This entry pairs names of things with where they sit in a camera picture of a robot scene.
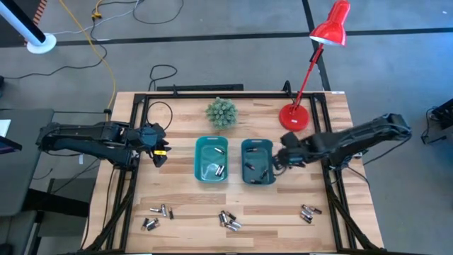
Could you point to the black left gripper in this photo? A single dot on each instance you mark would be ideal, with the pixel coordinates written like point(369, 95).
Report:
point(152, 136)

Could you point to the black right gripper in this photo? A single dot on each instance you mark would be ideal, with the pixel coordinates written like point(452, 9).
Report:
point(293, 150)

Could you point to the dark teal plastic bin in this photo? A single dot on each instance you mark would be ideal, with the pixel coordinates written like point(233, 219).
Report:
point(258, 159)

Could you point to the light teal plastic bin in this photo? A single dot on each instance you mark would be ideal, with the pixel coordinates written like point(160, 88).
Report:
point(207, 161)

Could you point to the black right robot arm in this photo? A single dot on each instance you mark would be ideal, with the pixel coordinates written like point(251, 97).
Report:
point(364, 136)

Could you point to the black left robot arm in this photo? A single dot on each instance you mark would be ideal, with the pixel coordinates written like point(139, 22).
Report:
point(81, 136)

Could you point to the red desk lamp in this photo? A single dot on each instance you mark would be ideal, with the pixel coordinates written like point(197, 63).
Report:
point(293, 118)

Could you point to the artificial green potted plant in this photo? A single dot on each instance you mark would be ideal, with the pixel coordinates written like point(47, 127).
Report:
point(221, 112)

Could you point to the black bar behind table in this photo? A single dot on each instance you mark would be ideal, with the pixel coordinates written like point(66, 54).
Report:
point(198, 88)

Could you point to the dark grey desk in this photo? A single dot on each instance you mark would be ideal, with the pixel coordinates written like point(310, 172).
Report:
point(24, 170)

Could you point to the dark tablet device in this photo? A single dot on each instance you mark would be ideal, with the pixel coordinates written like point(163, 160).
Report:
point(8, 145)

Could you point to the white paper sheet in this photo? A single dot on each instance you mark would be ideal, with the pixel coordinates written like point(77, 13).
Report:
point(3, 128)

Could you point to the white round-base floor stand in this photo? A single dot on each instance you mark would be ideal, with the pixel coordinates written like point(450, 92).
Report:
point(41, 44)

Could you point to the black equipment box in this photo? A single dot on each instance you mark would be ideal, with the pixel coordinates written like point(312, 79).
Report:
point(444, 115)

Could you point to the black metal table frame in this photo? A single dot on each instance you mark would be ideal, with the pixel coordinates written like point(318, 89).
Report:
point(230, 95)

